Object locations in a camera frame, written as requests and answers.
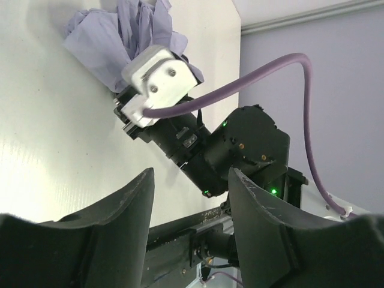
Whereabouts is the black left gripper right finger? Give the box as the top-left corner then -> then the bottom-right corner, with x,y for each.
229,169 -> 383,287

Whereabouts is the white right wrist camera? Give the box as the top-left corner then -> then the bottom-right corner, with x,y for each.
122,45 -> 197,109

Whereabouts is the lavender folding umbrella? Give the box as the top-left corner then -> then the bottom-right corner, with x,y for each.
64,1 -> 188,94

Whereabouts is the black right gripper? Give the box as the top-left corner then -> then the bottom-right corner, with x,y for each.
114,86 -> 156,141

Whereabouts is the left aluminium frame post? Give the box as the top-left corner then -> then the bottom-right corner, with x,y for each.
241,1 -> 383,36

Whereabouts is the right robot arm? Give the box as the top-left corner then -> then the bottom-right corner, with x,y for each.
114,87 -> 364,221

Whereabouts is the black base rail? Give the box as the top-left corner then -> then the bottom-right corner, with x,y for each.
141,208 -> 239,287

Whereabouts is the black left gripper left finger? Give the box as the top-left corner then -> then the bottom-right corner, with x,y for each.
1,168 -> 155,287

